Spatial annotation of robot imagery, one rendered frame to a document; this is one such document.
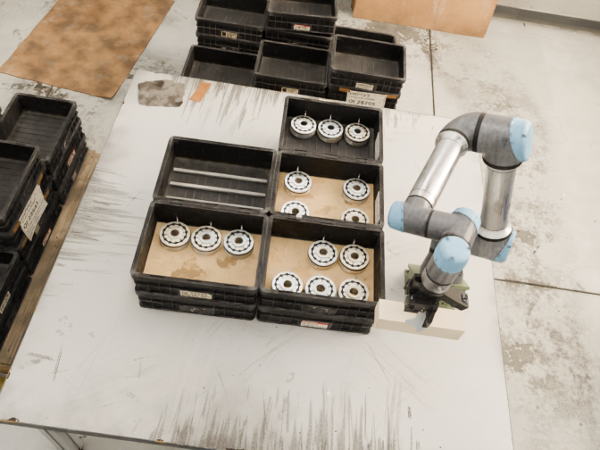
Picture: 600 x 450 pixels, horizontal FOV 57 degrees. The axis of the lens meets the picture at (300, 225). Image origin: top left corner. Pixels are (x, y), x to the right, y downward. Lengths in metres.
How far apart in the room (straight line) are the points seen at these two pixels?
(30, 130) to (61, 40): 1.24
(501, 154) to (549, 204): 1.99
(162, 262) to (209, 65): 1.78
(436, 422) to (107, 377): 1.05
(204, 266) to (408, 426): 0.83
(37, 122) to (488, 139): 2.19
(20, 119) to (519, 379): 2.72
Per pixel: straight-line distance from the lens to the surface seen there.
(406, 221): 1.42
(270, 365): 1.89
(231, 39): 3.49
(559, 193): 3.73
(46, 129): 3.03
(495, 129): 1.66
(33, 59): 4.05
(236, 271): 1.89
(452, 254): 1.30
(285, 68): 3.31
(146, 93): 2.63
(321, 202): 2.08
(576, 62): 4.80
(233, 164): 2.17
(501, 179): 1.74
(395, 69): 3.27
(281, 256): 1.93
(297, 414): 1.85
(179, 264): 1.91
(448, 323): 1.61
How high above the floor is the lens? 2.46
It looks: 54 degrees down
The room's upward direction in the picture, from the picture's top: 11 degrees clockwise
